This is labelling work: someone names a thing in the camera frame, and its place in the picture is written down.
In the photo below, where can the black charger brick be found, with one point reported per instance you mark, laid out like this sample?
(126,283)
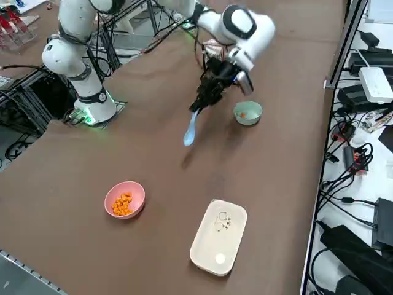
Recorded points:
(370,38)

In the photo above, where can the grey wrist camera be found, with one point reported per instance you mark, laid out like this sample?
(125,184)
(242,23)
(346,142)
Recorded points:
(245,83)

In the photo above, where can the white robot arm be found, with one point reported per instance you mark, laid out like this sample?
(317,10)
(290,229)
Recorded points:
(258,27)

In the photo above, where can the small black orange adapter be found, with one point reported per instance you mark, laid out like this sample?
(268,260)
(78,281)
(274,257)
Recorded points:
(350,156)

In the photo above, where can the black power strip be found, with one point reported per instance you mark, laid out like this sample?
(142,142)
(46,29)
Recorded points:
(374,60)

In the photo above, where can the white mug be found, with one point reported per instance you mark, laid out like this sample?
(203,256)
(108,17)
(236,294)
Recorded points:
(212,43)

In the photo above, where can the blue plastic spoon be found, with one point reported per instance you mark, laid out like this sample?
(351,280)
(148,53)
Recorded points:
(189,135)

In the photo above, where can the aluminium frame post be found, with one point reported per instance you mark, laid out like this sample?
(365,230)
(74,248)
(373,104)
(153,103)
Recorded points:
(347,40)

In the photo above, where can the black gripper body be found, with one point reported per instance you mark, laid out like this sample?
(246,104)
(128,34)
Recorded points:
(221,70)

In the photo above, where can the pink bowl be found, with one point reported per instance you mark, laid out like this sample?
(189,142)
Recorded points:
(111,195)

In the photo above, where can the clear red display stand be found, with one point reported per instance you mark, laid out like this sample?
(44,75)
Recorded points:
(15,30)

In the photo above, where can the black box adapter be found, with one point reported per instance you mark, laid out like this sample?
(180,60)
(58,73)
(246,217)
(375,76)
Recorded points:
(383,221)

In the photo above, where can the black power adapter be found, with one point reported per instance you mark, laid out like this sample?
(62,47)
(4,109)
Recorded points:
(351,95)

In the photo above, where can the green bowl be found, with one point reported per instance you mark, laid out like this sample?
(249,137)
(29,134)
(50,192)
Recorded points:
(251,110)

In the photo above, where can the orange popcorn pile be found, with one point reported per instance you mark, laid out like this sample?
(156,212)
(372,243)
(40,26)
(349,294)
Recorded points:
(121,204)

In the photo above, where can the cream rectangular tray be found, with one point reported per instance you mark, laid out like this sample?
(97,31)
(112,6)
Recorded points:
(215,242)

